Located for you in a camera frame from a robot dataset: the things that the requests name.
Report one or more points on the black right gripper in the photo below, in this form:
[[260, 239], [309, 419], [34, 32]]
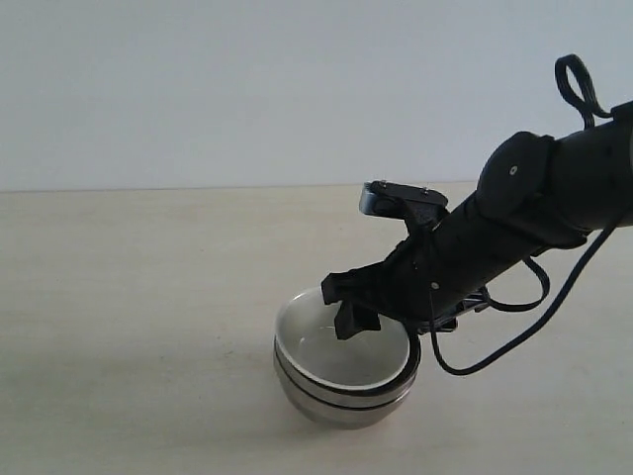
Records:
[[417, 284]]

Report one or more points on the white floral ceramic bowl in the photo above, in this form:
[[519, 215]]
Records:
[[305, 334]]

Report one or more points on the patterned steel bowl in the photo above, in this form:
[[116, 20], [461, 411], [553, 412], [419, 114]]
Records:
[[336, 396]]

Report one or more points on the large plain steel bowl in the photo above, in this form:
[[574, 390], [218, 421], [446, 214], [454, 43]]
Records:
[[338, 416]]

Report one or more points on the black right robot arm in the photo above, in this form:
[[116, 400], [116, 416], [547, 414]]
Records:
[[535, 193]]

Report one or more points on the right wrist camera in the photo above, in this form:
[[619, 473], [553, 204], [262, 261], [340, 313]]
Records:
[[417, 207]]

